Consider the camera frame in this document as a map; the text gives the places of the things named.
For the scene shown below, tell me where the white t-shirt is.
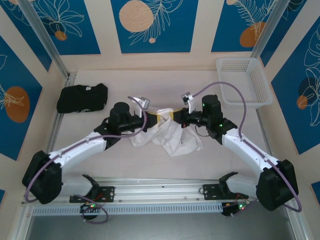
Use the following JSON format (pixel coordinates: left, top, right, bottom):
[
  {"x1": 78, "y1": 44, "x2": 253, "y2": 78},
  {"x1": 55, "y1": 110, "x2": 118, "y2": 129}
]
[{"x1": 128, "y1": 106, "x2": 205, "y2": 158}]

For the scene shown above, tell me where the folded black t-shirt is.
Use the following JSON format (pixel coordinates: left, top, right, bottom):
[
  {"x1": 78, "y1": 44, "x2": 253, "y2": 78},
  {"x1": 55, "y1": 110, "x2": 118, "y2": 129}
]
[{"x1": 56, "y1": 83, "x2": 109, "y2": 115}]

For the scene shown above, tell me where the white perforated plastic basket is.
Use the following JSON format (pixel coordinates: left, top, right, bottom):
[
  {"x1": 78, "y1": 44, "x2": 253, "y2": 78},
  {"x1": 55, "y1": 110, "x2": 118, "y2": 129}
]
[{"x1": 215, "y1": 56, "x2": 274, "y2": 110}]

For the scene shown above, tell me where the small electronics board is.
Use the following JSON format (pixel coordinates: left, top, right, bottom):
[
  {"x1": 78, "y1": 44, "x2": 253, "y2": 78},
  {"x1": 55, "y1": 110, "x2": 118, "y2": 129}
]
[
  {"x1": 79, "y1": 202, "x2": 101, "y2": 214},
  {"x1": 221, "y1": 201, "x2": 251, "y2": 218}
]

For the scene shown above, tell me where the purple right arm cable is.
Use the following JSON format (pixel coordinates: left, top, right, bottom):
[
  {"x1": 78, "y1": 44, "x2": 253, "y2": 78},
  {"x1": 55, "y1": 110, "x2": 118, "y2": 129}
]
[{"x1": 192, "y1": 81, "x2": 302, "y2": 218}]

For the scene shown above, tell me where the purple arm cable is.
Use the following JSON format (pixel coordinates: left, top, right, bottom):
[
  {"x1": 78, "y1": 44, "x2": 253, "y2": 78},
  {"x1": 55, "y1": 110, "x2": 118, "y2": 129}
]
[
  {"x1": 192, "y1": 81, "x2": 302, "y2": 218},
  {"x1": 24, "y1": 95, "x2": 148, "y2": 224}
]

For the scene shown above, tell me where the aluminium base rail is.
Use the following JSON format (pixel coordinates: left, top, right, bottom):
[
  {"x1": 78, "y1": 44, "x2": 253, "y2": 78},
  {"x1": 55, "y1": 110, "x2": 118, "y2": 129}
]
[{"x1": 21, "y1": 177, "x2": 266, "y2": 206}]

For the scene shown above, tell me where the blue floral wall panel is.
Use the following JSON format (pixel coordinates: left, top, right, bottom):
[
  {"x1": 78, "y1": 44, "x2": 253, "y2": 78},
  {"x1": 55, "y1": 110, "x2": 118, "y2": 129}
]
[
  {"x1": 110, "y1": 0, "x2": 200, "y2": 54},
  {"x1": 271, "y1": 23, "x2": 320, "y2": 156},
  {"x1": 211, "y1": 0, "x2": 279, "y2": 53},
  {"x1": 0, "y1": 0, "x2": 53, "y2": 73},
  {"x1": 0, "y1": 35, "x2": 43, "y2": 162},
  {"x1": 31, "y1": 0, "x2": 102, "y2": 56},
  {"x1": 259, "y1": 0, "x2": 320, "y2": 67}
]

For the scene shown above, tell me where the white slotted cable duct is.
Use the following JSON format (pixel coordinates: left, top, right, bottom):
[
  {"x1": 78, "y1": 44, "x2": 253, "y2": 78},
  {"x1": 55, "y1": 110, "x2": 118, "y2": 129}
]
[{"x1": 31, "y1": 202, "x2": 224, "y2": 216}]

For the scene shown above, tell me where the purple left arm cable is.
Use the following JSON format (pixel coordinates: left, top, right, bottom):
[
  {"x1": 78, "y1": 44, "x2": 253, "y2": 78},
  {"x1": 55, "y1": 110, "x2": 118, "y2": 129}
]
[{"x1": 24, "y1": 95, "x2": 148, "y2": 224}]

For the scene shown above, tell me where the aluminium frame post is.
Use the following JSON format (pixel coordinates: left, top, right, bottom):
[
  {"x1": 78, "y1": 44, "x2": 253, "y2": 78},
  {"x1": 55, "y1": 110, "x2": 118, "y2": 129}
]
[
  {"x1": 17, "y1": 0, "x2": 71, "y2": 80},
  {"x1": 250, "y1": 0, "x2": 293, "y2": 59}
]

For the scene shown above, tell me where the aluminium frame bar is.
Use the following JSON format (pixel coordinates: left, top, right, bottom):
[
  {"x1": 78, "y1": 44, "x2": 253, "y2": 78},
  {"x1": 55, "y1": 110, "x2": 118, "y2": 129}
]
[
  {"x1": 9, "y1": 203, "x2": 35, "y2": 240},
  {"x1": 284, "y1": 208, "x2": 310, "y2": 240}
]

